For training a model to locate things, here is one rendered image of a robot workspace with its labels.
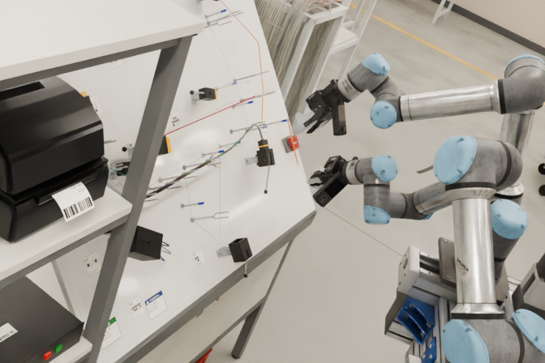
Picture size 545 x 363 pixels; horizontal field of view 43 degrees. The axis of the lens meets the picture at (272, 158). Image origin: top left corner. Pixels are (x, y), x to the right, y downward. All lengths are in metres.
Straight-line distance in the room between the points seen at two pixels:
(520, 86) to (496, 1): 8.28
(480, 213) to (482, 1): 8.69
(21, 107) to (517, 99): 1.27
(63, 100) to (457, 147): 0.88
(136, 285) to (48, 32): 1.04
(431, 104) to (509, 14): 8.26
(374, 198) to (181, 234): 0.57
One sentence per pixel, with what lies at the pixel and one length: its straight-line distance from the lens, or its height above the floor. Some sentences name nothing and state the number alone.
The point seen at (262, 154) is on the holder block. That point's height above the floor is 1.15.
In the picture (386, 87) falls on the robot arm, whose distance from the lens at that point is 2.10.
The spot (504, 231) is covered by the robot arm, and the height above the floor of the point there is 1.35.
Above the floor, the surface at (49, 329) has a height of 1.12.
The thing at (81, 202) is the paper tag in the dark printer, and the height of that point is 1.53.
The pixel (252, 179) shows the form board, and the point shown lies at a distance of 2.36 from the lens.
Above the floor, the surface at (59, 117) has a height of 1.64.
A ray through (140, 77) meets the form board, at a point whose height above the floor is 1.37.
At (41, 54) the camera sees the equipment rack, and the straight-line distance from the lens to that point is 0.96.
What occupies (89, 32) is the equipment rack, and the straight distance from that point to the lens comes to 1.05.
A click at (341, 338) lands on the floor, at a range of 3.54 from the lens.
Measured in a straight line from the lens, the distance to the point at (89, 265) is 1.82.
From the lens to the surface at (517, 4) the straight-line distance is 10.17.
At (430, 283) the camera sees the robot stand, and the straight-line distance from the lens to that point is 2.18.
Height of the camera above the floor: 2.28
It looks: 29 degrees down
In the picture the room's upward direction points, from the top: 22 degrees clockwise
